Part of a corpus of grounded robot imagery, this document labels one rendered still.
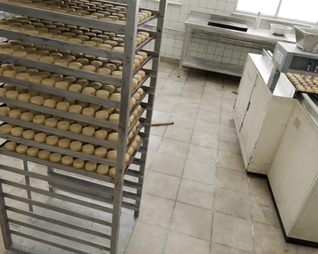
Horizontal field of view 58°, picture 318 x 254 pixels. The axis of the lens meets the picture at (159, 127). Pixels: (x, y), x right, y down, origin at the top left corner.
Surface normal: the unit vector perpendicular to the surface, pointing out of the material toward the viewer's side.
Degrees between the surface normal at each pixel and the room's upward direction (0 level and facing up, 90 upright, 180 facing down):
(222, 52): 90
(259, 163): 90
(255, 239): 0
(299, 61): 90
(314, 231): 90
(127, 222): 0
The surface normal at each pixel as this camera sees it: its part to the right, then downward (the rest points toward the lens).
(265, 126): -0.12, 0.48
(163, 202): 0.13, -0.86
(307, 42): -0.17, 0.79
